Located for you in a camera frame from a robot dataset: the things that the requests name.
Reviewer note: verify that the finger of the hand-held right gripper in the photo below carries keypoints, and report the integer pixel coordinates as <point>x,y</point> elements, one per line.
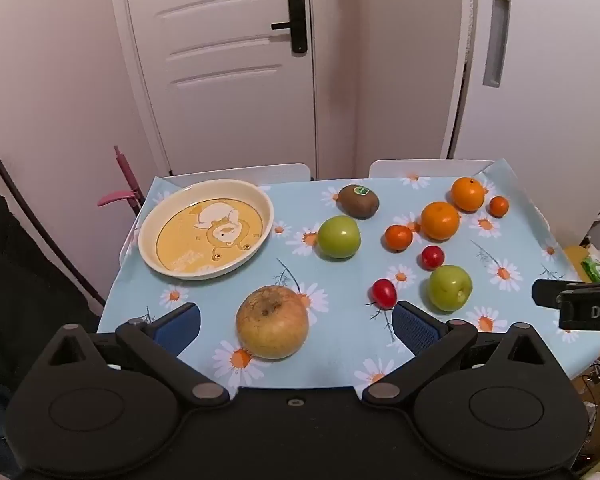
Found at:
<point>585,307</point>

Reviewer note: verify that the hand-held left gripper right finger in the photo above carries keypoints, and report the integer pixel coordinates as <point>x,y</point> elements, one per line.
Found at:
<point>414,327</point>

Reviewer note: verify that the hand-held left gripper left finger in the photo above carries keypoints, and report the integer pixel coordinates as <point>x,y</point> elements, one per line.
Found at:
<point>180,325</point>

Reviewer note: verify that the red cherry tomato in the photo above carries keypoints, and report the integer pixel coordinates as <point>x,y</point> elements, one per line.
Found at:
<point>432,257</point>
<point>384,293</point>

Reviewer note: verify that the green apple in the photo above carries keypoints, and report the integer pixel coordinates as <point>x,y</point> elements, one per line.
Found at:
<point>338,237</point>
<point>449,288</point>

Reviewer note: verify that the cream plate with yellow cartoon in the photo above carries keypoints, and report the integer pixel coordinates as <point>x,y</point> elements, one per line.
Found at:
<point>200,240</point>

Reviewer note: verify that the yellow apple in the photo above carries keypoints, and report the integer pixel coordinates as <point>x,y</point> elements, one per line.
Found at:
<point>272,322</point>

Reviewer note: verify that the large orange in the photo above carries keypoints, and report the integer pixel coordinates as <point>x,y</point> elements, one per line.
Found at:
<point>440,221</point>
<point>467,195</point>

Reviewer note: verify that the green packet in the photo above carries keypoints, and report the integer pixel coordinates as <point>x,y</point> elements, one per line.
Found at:
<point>592,267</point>

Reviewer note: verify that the yellow cardboard box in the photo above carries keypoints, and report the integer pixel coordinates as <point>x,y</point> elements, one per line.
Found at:
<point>572,257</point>

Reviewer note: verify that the blue daisy print tablecloth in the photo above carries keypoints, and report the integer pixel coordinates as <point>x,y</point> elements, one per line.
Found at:
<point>340,285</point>

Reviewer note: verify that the small tangerine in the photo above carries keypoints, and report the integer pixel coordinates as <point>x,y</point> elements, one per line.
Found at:
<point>398,238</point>
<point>499,206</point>

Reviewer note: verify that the brown kiwi with green sticker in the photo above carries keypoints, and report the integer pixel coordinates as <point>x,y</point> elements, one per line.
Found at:
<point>357,202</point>

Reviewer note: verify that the white chair back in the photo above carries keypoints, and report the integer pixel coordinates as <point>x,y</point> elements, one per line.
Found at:
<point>430,166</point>
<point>240,172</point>

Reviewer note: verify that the dark cloth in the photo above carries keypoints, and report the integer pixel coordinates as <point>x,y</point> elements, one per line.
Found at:
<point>15,285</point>

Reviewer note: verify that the white sliding closet door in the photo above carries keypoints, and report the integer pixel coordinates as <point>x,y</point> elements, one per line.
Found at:
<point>555,110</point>

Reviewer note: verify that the white panelled door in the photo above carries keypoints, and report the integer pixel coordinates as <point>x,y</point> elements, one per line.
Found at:
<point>220,110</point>

